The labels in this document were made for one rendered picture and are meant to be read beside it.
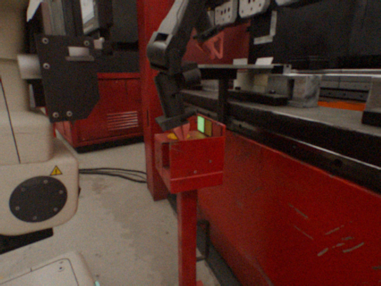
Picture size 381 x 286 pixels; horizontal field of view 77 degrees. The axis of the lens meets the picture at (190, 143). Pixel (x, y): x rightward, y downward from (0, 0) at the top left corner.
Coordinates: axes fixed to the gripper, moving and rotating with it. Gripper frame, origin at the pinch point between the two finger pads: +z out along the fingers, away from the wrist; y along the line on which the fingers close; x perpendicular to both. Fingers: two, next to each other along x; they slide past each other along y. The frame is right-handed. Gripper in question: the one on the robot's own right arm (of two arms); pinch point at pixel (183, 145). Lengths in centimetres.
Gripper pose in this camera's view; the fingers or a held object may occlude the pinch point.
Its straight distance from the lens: 66.5
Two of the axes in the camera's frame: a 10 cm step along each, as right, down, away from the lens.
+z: 2.4, 9.1, 3.5
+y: 9.1, -3.4, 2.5
